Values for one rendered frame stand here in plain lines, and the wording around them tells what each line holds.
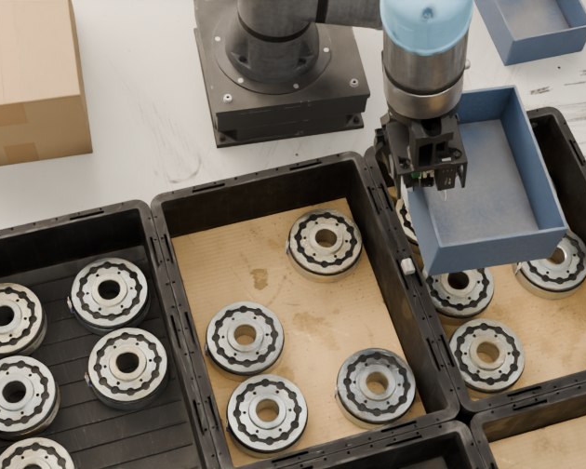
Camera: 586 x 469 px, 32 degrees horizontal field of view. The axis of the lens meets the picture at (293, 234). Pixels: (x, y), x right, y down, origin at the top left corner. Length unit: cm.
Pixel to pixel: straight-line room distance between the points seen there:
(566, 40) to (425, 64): 98
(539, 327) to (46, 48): 83
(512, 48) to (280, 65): 43
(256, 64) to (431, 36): 77
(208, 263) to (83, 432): 29
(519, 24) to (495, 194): 71
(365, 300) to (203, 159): 41
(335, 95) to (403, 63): 73
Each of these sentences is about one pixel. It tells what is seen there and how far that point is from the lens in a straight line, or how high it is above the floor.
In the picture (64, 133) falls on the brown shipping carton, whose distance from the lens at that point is 164.
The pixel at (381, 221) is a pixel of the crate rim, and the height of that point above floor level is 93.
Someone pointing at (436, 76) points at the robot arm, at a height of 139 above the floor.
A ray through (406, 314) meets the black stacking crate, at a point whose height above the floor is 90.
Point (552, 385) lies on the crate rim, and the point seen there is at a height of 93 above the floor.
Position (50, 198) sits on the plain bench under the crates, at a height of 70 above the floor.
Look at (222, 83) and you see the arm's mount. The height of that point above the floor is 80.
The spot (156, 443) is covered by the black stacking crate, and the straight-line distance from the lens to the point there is 134.
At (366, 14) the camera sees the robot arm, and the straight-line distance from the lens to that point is 151.
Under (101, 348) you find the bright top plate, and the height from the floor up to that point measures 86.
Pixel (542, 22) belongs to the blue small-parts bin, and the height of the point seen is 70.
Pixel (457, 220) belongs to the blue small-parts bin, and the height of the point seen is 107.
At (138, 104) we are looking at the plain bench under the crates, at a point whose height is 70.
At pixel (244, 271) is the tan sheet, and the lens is 143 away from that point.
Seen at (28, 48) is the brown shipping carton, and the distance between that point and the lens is 163.
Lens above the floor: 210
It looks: 61 degrees down
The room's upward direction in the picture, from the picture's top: 6 degrees clockwise
